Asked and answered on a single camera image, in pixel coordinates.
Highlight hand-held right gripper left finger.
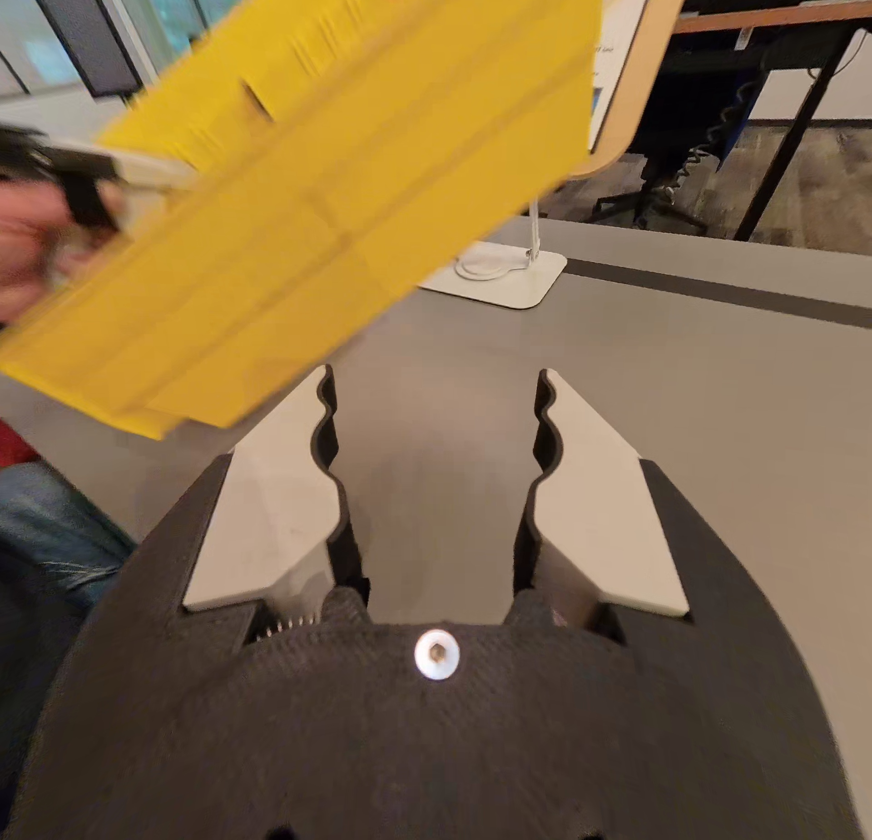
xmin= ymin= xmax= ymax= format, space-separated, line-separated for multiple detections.
xmin=181 ymin=365 xmax=371 ymax=626

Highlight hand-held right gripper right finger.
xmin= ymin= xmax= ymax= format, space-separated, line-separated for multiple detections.
xmin=512 ymin=368 xmax=692 ymax=628

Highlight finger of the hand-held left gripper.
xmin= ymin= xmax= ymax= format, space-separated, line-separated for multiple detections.
xmin=102 ymin=148 xmax=202 ymax=194

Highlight yellow plastic storage bin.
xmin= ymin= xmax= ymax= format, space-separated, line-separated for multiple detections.
xmin=0 ymin=0 xmax=606 ymax=440

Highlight person's left hand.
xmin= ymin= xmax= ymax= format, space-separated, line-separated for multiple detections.
xmin=0 ymin=179 xmax=132 ymax=325

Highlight person's blue jeans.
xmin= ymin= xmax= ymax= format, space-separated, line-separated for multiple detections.
xmin=0 ymin=462 xmax=137 ymax=650

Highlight red plastic object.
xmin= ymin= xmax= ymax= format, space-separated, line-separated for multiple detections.
xmin=0 ymin=421 xmax=38 ymax=466

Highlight person's dark sweater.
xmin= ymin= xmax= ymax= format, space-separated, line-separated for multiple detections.
xmin=0 ymin=568 xmax=89 ymax=807

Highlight black office chair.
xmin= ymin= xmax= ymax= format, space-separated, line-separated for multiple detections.
xmin=586 ymin=64 xmax=757 ymax=231

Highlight black wall screen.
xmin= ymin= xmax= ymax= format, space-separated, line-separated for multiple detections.
xmin=27 ymin=0 xmax=144 ymax=100

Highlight black frame wooden desk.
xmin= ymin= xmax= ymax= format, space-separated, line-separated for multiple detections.
xmin=671 ymin=0 xmax=872 ymax=242

